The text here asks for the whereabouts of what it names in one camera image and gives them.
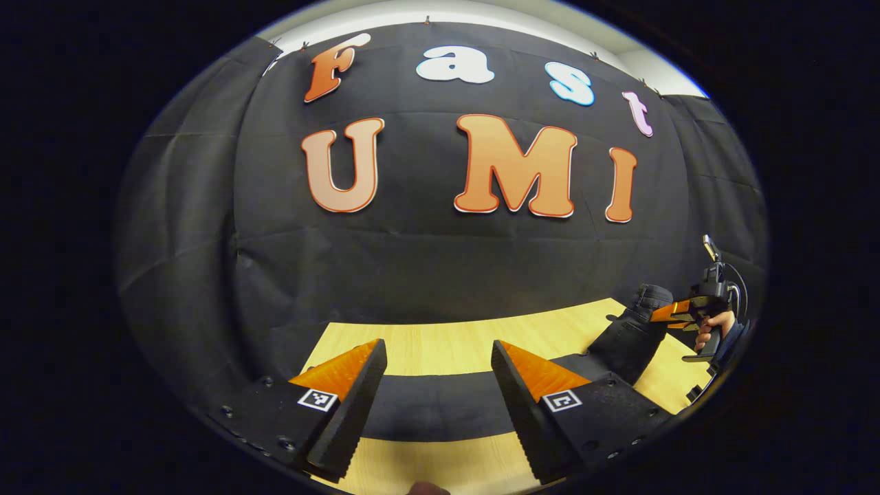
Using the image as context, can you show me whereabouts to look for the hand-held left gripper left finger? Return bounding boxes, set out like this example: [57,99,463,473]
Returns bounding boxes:
[206,338,388,483]

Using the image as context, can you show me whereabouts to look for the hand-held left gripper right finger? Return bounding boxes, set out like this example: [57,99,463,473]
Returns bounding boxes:
[491,340,672,485]

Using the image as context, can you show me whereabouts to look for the dark grey jeans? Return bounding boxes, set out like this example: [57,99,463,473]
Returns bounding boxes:
[361,284,676,443]

